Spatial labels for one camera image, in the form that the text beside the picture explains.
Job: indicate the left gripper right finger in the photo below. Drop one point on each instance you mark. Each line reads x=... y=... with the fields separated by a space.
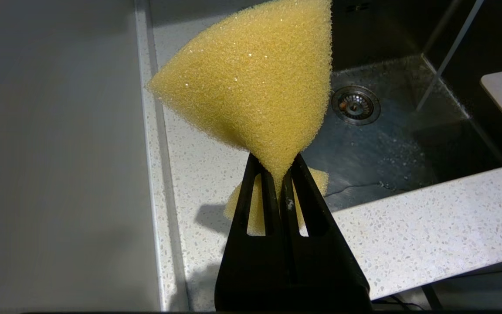
x=325 y=261

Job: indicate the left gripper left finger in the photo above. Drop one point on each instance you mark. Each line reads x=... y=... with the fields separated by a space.
x=251 y=261

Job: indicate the yellow sponge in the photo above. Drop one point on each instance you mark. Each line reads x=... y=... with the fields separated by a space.
x=255 y=87

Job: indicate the round metal sink drain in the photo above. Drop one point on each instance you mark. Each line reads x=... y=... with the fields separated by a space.
x=356 y=105

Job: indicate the dark steel sink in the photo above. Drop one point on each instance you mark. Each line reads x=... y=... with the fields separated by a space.
x=408 y=144

